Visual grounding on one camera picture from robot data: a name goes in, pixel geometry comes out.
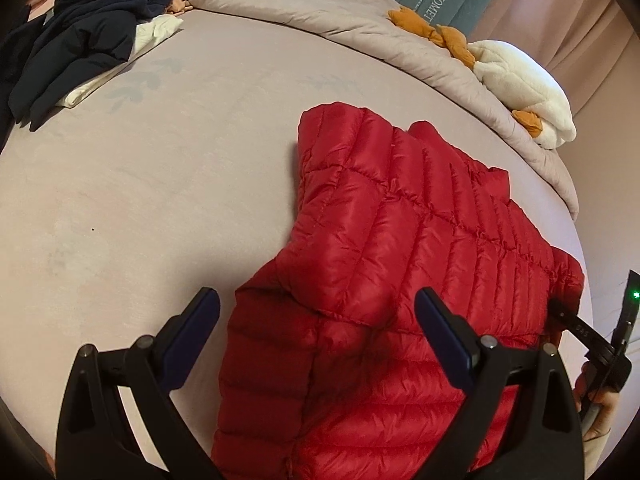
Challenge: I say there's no grey quilt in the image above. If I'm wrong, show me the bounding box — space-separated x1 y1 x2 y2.
160 0 580 222

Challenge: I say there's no person's right hand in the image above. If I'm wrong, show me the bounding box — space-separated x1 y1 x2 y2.
574 365 622 442

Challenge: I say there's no dark navy jacket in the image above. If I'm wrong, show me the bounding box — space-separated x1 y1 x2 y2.
0 7 51 147

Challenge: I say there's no pink curtain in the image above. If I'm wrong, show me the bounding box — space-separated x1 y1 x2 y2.
475 0 640 132

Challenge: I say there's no red down jacket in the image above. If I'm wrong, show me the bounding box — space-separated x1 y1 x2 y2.
210 101 586 480

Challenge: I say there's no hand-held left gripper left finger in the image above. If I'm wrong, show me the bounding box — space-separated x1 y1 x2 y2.
54 286 223 480

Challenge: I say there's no bed with pink sheet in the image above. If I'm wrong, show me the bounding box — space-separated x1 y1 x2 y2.
0 5 597 480

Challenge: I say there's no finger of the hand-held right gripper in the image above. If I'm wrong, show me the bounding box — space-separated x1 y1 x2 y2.
549 299 604 362

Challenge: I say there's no white goose plush toy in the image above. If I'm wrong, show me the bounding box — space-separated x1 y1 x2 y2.
389 7 578 151

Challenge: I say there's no white cloth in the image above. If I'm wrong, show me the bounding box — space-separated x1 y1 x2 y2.
55 14 184 109

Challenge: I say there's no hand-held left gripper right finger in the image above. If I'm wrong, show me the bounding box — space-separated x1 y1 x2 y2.
414 287 586 480

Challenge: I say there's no person's right forearm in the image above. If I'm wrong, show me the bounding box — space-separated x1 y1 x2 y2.
582 427 615 478

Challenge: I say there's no navy blue hoodie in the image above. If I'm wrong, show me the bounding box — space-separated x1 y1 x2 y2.
7 0 176 132

